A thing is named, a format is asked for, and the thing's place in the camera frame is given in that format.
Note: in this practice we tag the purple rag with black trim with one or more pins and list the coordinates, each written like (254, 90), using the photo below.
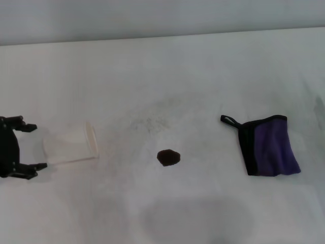
(271, 150)

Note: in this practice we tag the black water stain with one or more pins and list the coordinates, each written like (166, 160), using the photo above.
(168, 157)

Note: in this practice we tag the white paper cup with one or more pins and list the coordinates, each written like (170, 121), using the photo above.
(68, 147)

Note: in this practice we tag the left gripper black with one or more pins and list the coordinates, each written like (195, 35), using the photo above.
(7, 150)

